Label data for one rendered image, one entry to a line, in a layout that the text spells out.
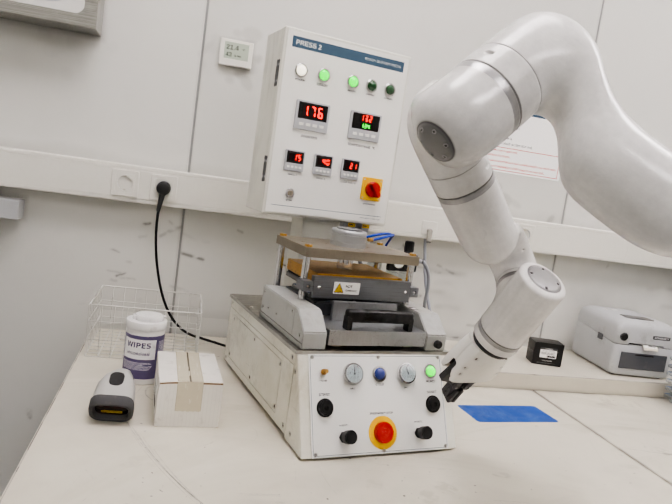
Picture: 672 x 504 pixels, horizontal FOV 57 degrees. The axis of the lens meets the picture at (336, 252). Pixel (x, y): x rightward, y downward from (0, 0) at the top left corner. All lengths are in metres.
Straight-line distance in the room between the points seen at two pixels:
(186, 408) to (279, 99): 0.69
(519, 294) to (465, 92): 0.44
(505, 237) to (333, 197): 0.62
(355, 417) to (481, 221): 0.48
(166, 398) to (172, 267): 0.67
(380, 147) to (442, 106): 0.86
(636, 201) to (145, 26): 1.42
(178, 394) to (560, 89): 0.85
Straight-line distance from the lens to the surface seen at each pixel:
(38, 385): 1.95
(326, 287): 1.26
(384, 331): 1.24
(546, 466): 1.37
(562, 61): 0.75
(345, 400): 1.20
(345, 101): 1.49
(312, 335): 1.17
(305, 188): 1.46
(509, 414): 1.61
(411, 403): 1.27
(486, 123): 0.68
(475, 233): 0.94
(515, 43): 0.74
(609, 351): 2.04
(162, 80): 1.80
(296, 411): 1.17
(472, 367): 1.14
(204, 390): 1.22
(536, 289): 1.02
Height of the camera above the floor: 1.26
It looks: 7 degrees down
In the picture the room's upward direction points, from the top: 8 degrees clockwise
